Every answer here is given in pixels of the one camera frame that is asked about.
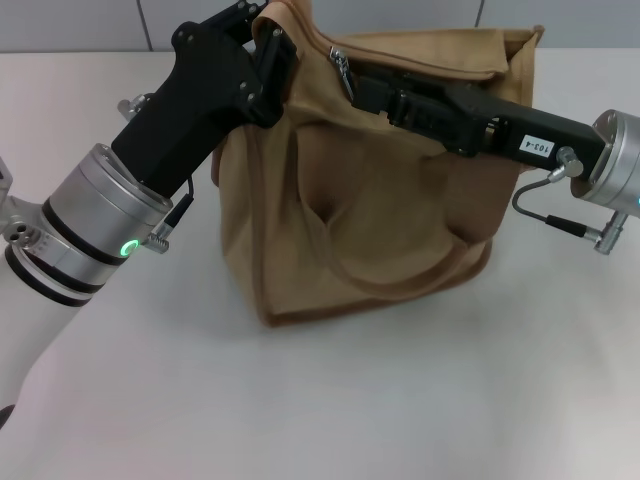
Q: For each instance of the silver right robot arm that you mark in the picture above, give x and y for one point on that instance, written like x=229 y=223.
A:
x=620 y=160

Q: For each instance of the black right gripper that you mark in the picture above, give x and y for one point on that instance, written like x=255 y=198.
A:
x=500 y=130

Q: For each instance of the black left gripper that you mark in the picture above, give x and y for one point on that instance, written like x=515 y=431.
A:
x=190 y=115

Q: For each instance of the silver metal zipper pull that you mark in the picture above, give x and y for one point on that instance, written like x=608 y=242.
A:
x=344 y=70

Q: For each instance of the khaki canvas food bag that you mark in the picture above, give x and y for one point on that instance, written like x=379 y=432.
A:
x=375 y=210

